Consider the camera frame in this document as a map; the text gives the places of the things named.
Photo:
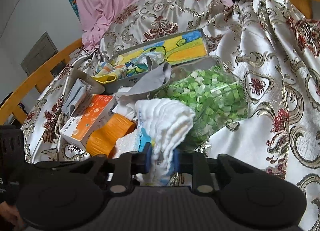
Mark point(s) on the grey wall hatch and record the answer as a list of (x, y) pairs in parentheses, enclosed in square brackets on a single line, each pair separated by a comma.
[(41, 53)]

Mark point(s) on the white terry towel blue trim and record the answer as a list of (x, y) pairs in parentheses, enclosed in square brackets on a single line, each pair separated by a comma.
[(127, 143)]

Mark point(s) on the orange plastic cup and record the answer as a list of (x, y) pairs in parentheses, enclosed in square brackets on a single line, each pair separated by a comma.
[(110, 133)]

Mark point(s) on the person's left hand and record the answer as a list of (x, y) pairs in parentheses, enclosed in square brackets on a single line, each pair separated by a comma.
[(8, 214)]

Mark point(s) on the floral satin blanket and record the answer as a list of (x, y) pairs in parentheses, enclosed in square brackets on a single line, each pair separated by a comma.
[(262, 71)]

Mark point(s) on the grey cloth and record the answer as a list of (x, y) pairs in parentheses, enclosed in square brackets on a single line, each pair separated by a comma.
[(152, 78)]

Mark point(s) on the white gauze towel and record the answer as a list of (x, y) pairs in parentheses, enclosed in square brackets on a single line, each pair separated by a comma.
[(163, 121)]

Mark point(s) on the wooden bed frame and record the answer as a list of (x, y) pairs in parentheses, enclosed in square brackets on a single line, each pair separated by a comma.
[(37, 76)]

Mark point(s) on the light blue packet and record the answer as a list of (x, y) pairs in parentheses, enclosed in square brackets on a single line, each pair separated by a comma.
[(75, 96)]

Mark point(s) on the metal tray with colourful print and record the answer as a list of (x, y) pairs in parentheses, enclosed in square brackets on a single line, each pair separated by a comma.
[(175, 48)]

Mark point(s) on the orange and white box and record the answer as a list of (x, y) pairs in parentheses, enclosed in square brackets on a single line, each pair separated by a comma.
[(90, 121)]

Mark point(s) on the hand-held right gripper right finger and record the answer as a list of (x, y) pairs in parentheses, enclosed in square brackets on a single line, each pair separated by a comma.
[(176, 159)]

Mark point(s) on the thin white cloth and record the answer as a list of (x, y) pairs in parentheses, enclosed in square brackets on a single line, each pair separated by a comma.
[(125, 111)]

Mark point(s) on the clear jar of green paper stars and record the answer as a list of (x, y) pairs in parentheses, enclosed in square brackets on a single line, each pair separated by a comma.
[(212, 96)]

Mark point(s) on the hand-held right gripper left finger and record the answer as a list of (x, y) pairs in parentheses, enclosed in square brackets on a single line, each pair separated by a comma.
[(148, 155)]

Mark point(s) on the yellow striped small towel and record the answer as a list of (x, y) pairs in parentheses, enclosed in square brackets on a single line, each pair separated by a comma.
[(110, 71)]

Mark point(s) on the teal wall poster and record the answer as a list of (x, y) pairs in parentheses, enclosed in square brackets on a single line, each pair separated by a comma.
[(74, 5)]

